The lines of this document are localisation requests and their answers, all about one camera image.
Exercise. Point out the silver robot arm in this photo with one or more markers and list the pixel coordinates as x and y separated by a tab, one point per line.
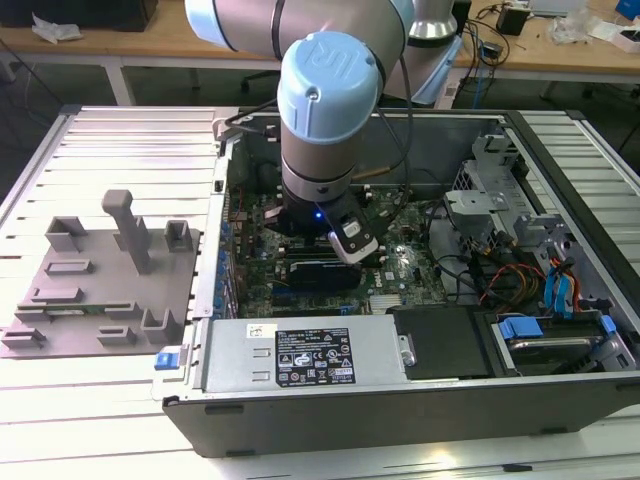
315	165

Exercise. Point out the green RAM stick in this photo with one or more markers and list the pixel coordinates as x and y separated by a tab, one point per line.
65	313
305	251

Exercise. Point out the black graphics card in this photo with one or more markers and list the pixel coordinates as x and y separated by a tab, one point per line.
320	277

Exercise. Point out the green motherboard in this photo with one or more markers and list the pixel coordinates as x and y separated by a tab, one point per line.
255	280

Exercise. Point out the silver chipset heatsink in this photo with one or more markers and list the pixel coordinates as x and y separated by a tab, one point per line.
385	303

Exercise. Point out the grey case latch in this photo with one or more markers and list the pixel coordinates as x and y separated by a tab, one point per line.
222	129

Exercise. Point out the silver power supply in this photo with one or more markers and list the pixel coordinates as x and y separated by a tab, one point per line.
240	360

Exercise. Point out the metal drive cage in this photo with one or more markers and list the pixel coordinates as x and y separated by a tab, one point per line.
475	202

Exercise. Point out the black drive bay cover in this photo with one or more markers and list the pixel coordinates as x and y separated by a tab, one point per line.
440	345

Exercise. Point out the blue plastic latch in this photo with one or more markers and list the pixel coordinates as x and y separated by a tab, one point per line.
166	361

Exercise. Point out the grey parts rack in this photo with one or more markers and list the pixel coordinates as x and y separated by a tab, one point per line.
110	300

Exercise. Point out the black PC case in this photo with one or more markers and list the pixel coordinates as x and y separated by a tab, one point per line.
400	420

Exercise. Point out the wooden desk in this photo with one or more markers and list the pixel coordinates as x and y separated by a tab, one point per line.
150	45

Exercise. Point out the small power transformer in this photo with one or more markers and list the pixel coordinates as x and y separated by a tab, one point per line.
491	50

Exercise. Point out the hard disk in blue carrier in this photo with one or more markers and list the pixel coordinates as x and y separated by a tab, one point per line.
550	350

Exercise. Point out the small black speaker box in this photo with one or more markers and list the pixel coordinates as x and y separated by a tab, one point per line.
512	21

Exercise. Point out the black computer box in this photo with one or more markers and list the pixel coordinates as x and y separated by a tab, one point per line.
75	12

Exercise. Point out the crumpled plastic bag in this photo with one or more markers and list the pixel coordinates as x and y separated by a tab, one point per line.
55	31

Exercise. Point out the clear plastic bag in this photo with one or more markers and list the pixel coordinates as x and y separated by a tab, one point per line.
570	25

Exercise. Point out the silver laptop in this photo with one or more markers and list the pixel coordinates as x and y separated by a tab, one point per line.
557	5

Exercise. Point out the white cardboard box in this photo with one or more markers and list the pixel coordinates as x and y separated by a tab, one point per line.
620	37

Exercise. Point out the blue box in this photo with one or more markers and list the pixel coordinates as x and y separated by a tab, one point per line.
625	9

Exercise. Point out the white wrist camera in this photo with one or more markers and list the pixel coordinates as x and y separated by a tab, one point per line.
357	250

